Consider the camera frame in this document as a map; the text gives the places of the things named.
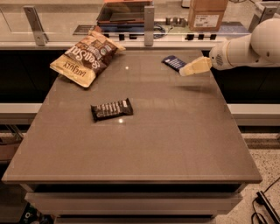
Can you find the dark tray on counter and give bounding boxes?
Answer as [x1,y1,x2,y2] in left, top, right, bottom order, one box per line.
[97,2,152,25]

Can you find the Late July chips bag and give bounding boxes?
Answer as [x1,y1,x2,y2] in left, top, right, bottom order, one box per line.
[50,31,125,88]

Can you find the metal railing post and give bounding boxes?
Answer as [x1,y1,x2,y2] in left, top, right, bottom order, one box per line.
[24,6,48,46]
[248,1,280,32]
[144,6,154,46]

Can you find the right metal railing post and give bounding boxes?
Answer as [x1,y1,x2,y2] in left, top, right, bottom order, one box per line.
[248,1,280,32]

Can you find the brown cardboard box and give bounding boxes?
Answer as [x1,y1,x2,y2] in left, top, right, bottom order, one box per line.
[187,0,228,32]

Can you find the black power strip with cable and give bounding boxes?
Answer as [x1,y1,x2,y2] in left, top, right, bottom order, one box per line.
[250,177,280,224]

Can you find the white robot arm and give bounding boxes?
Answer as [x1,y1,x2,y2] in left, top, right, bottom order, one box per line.
[179,17,280,76]

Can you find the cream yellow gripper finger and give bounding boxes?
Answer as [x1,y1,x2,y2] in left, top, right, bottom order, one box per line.
[179,56,212,76]

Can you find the blue rxbar blueberry wrapper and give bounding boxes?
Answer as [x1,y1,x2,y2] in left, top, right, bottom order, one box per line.
[162,55,186,72]

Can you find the dark chocolate rxbar wrapper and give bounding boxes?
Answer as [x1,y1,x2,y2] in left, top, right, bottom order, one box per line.
[91,99,134,122]

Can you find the middle metal railing post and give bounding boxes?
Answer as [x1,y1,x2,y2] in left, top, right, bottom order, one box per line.
[144,6,154,46]

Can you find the left metal railing post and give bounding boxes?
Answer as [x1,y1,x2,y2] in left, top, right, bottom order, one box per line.
[24,6,48,46]

